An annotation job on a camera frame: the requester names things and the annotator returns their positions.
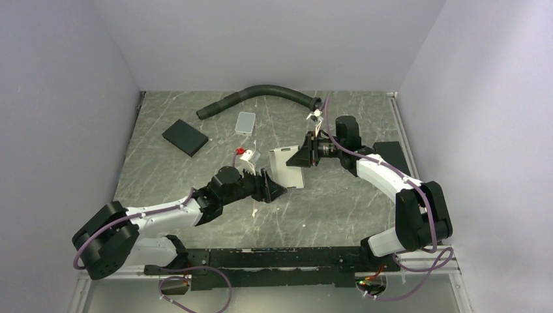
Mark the aluminium frame rail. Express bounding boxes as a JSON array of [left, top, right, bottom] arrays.
[[392, 245, 460, 275]]

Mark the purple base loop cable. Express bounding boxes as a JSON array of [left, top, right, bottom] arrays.
[[158, 261, 235, 313]]

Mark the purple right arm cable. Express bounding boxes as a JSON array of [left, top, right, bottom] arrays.
[[321, 91, 455, 302]]

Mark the white cardboard box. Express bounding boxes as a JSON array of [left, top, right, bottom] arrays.
[[269, 146, 305, 189]]

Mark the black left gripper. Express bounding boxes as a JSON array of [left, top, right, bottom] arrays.
[[221, 164, 288, 206]]

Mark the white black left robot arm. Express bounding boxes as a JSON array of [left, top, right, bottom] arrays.
[[72, 166, 287, 280]]

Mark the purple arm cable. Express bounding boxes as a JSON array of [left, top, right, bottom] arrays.
[[321, 91, 455, 302], [72, 186, 195, 271]]

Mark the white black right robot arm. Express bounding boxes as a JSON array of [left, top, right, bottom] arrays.
[[286, 115, 453, 271]]

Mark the black flat rectangular box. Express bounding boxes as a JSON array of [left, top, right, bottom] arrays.
[[162, 119, 209, 157]]

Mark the clear white plastic case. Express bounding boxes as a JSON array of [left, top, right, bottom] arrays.
[[235, 112, 256, 136]]

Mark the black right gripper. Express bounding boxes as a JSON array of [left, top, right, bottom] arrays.
[[286, 131, 344, 168]]

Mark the black corrugated hose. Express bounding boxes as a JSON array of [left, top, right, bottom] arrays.
[[196, 84, 324, 121]]

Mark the black mounting base rail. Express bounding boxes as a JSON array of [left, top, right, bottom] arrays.
[[144, 246, 400, 291]]

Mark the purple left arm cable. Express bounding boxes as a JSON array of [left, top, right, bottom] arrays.
[[72, 186, 195, 271]]

